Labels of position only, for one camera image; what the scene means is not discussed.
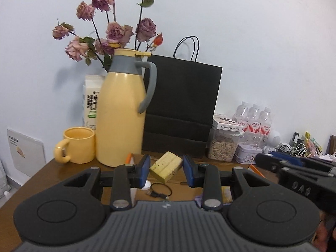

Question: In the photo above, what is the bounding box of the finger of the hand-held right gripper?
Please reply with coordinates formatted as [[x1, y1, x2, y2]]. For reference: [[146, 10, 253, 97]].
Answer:
[[256, 151, 336, 174]]

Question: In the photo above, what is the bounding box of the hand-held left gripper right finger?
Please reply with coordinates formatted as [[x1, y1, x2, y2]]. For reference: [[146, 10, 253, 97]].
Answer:
[[183, 154, 279, 213]]

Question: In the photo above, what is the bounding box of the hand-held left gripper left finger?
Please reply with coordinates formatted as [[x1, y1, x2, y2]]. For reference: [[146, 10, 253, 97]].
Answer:
[[63, 154, 151, 211]]

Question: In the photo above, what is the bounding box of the red cardboard box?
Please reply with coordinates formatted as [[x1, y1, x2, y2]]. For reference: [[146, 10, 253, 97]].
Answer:
[[101, 151, 266, 208]]

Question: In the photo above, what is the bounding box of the yellow foam block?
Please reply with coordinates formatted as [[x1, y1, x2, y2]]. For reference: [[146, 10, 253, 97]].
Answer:
[[149, 151, 183, 184]]

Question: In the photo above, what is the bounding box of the black usb cable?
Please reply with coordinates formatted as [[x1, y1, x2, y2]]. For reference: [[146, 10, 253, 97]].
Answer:
[[147, 183, 173, 200]]

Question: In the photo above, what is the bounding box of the white and yellow plush toy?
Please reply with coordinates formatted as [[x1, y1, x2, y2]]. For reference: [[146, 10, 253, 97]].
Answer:
[[222, 186, 233, 204]]

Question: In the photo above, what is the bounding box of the white printed tin box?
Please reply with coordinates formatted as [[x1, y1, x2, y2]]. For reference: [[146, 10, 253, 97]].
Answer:
[[234, 143, 263, 165]]

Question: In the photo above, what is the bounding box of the water bottle with red label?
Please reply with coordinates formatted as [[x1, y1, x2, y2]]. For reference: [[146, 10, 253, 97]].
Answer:
[[232, 101, 249, 133], [259, 107, 273, 145], [247, 104, 261, 145]]

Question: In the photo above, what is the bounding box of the clear seed container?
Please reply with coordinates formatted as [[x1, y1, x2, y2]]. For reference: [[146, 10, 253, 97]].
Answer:
[[207, 129, 240, 163]]

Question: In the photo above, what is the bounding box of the colourful packet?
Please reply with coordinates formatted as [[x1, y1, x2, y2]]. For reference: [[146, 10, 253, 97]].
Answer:
[[304, 131, 322, 151]]

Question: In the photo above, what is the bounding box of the white flat box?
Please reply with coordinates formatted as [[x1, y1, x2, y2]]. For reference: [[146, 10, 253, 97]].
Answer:
[[212, 113, 244, 132]]

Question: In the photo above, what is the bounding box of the yellow thermos jug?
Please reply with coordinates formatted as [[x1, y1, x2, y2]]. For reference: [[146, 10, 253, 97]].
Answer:
[[96, 48, 158, 168]]

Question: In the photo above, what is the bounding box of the black paper bag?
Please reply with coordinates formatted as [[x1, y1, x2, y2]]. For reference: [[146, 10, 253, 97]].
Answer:
[[141, 36, 223, 159]]

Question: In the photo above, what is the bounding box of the yellow mug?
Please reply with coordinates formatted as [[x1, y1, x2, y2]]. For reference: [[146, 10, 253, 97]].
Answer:
[[54, 126, 95, 164]]

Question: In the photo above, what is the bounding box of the white carton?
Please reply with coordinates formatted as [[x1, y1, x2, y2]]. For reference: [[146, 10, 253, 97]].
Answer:
[[83, 75, 106, 131]]

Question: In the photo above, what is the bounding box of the dried pink rose bouquet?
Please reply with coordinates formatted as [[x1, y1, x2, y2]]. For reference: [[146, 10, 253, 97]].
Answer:
[[52, 0, 165, 72]]

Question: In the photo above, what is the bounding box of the tangle of cables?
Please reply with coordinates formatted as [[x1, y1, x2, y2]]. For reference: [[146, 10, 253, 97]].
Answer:
[[278, 141, 324, 158]]

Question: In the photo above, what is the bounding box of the white wall panel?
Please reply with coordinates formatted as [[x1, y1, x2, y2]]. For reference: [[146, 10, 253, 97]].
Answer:
[[6, 128, 47, 178]]

